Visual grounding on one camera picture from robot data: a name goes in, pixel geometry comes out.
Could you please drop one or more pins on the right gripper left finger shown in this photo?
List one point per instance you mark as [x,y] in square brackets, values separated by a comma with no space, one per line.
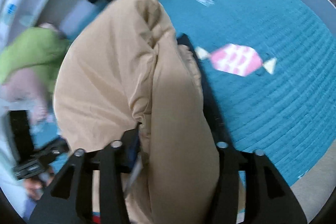
[68,199]

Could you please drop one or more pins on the person's left hand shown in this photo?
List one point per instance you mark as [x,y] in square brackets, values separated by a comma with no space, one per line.
[34,186]

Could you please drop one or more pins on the green quilt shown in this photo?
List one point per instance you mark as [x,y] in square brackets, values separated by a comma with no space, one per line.
[40,49]

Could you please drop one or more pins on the pink quilt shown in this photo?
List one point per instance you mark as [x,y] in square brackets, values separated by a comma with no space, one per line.
[24,84]

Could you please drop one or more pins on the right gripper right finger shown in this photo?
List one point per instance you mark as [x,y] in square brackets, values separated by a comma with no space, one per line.
[268,198]

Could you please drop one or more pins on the beige coat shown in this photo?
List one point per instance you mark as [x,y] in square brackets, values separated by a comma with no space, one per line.
[126,70]

